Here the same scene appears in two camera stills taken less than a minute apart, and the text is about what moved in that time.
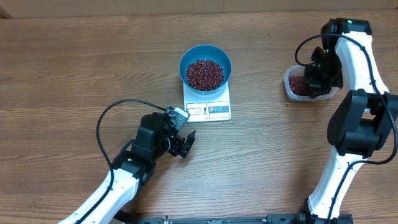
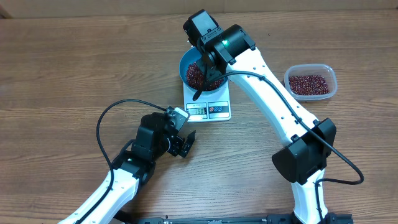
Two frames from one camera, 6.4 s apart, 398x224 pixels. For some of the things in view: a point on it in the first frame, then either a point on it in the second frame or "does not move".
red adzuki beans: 298,86 does not move
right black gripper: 316,86 to 209,70
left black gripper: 175,146 does not move
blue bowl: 210,52 does not move
